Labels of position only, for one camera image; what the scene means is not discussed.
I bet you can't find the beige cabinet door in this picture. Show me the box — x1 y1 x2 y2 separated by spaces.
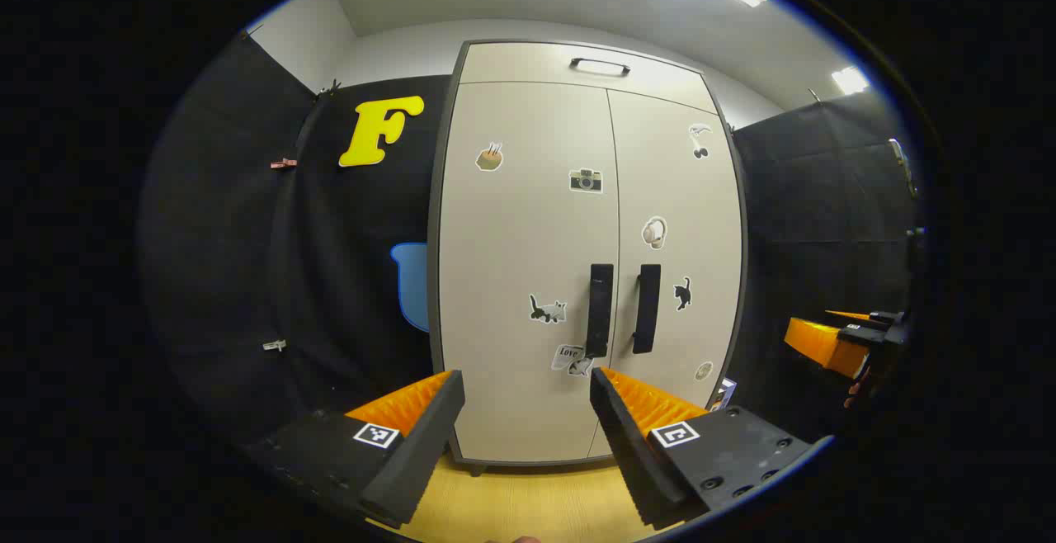
437 81 621 463
606 89 743 457

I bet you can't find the black flap handle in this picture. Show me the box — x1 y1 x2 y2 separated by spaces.
568 57 633 78

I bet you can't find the black backdrop cloth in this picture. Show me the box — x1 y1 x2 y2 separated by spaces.
136 31 929 478

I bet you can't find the black door handle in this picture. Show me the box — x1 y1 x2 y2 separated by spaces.
631 263 662 355
584 262 615 360

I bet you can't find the small ceiling light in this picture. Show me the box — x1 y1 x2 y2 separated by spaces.
832 66 871 96

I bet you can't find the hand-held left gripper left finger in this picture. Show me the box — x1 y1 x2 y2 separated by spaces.
243 370 467 529

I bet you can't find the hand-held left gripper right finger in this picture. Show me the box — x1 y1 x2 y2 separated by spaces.
589 366 834 531

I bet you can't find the beige double-door shoe cabinet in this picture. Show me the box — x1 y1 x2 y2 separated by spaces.
427 38 749 478

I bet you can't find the silver metal fixture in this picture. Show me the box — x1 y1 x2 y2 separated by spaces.
889 138 918 199

